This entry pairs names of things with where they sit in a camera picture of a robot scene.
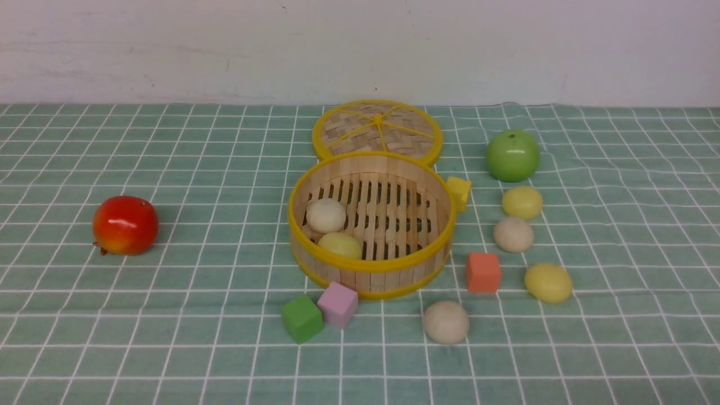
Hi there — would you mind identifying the white bun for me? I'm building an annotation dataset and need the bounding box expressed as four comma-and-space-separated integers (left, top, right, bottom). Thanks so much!
493, 217, 534, 254
305, 198, 347, 234
422, 300, 470, 344

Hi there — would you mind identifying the yellow bun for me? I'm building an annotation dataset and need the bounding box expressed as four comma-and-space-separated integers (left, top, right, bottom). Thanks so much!
524, 263, 573, 303
317, 232, 363, 260
501, 185, 543, 221

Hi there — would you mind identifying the white bun front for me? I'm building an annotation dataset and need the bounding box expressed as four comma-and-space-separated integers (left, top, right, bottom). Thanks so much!
422, 300, 470, 344

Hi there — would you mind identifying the bamboo steamer tray yellow rim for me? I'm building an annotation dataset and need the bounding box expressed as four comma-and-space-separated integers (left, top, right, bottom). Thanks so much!
286, 151, 458, 300

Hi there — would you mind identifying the woven bamboo steamer lid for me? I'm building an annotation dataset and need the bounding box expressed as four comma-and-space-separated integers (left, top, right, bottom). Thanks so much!
312, 100, 443, 167

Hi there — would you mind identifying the yellow cube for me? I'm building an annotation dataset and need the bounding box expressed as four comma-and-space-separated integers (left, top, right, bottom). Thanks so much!
447, 176, 471, 213

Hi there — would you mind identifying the pink cube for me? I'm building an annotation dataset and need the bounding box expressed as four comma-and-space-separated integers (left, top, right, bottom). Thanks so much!
317, 282, 358, 329

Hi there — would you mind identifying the green cube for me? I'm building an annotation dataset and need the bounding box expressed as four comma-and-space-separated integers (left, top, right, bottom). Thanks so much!
281, 295, 324, 344

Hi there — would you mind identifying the orange cube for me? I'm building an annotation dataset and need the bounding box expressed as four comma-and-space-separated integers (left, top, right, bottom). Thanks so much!
465, 252, 502, 293

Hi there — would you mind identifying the green apple toy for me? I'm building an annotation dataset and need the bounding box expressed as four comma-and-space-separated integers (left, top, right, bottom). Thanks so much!
485, 129, 541, 182

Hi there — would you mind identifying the red pomegranate toy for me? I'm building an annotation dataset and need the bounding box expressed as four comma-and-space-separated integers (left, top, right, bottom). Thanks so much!
92, 195, 159, 255

